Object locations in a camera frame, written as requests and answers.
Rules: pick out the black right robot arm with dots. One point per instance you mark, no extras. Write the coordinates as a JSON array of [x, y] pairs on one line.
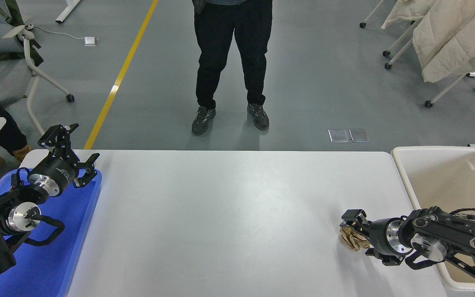
[[460, 235]]

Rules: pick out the person with grey sneakers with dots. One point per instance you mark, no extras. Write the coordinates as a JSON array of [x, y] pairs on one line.
[[225, 49]]

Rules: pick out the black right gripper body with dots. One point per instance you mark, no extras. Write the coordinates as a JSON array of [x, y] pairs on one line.
[[379, 237]]

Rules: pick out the large pale plastic bin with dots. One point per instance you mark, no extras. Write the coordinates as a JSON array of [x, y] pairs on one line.
[[447, 185]]

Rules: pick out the metal floor plate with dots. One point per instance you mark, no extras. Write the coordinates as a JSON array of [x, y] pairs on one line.
[[359, 135], [338, 135]]

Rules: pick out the blue plastic tray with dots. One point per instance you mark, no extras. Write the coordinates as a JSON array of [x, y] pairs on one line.
[[56, 264]]

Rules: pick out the white desk leg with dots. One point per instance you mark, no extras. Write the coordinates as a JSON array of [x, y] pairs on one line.
[[67, 10]]

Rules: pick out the white power adapter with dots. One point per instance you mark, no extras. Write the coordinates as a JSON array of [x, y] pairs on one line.
[[90, 41]]

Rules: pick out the white chair frame with casters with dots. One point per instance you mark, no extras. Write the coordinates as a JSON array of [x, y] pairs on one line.
[[387, 66], [386, 53], [428, 104]]

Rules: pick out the dark green jacket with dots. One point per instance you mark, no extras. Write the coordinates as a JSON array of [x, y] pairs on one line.
[[15, 10]]

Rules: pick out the grey office chair white frame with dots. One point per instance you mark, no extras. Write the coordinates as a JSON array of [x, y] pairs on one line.
[[10, 74]]

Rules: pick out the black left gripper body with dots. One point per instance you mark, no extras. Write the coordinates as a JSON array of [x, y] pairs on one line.
[[58, 168]]

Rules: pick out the cream quilted jacket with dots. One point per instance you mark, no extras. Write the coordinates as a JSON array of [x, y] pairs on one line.
[[406, 10], [468, 53], [443, 29]]

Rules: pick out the tan paper ball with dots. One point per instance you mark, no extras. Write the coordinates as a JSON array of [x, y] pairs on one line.
[[351, 239]]

